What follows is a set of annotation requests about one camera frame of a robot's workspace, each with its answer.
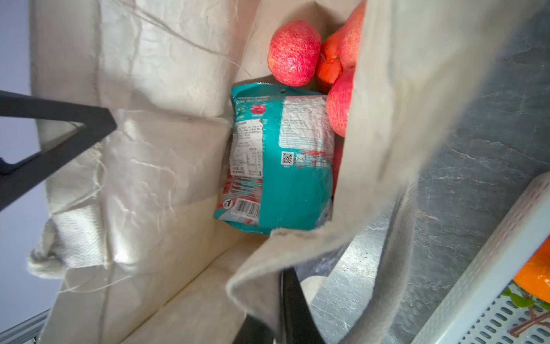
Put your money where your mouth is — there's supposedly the white plastic fruit basket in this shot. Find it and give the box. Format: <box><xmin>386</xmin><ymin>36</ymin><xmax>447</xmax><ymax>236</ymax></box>
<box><xmin>414</xmin><ymin>173</ymin><xmax>549</xmax><ymax>343</ymax></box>

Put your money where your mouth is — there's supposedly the pink green candy bag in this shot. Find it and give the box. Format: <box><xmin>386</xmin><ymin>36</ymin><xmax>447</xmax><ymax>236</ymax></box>
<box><xmin>213</xmin><ymin>83</ymin><xmax>335</xmax><ymax>235</ymax></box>

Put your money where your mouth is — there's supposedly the red apple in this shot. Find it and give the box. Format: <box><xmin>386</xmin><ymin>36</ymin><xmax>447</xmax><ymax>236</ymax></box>
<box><xmin>327</xmin><ymin>68</ymin><xmax>355</xmax><ymax>137</ymax></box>
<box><xmin>337</xmin><ymin>1</ymin><xmax>367</xmax><ymax>70</ymax></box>
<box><xmin>267</xmin><ymin>20</ymin><xmax>322</xmax><ymax>87</ymax></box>

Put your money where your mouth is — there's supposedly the green leafy twig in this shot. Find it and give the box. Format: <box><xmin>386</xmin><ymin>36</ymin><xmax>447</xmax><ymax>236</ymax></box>
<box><xmin>501</xmin><ymin>282</ymin><xmax>549</xmax><ymax>338</ymax></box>

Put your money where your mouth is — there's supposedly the red tomato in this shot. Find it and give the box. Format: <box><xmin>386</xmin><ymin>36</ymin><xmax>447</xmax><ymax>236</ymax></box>
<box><xmin>315</xmin><ymin>30</ymin><xmax>343</xmax><ymax>93</ymax></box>

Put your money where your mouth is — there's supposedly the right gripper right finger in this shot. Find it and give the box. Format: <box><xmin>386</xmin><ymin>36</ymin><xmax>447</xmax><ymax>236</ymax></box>
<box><xmin>233</xmin><ymin>267</ymin><xmax>325</xmax><ymax>344</ymax></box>

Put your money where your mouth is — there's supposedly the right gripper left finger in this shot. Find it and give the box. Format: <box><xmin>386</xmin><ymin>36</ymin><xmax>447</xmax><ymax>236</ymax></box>
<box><xmin>1</xmin><ymin>91</ymin><xmax>117</xmax><ymax>209</ymax></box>

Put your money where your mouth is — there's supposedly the cream canvas grocery bag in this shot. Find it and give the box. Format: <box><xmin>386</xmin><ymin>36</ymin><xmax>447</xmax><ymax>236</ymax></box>
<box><xmin>28</xmin><ymin>1</ymin><xmax>543</xmax><ymax>343</ymax></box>

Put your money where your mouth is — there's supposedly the orange tangerine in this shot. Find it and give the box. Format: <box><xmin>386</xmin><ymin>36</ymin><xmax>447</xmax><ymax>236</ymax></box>
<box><xmin>514</xmin><ymin>237</ymin><xmax>549</xmax><ymax>302</ymax></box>

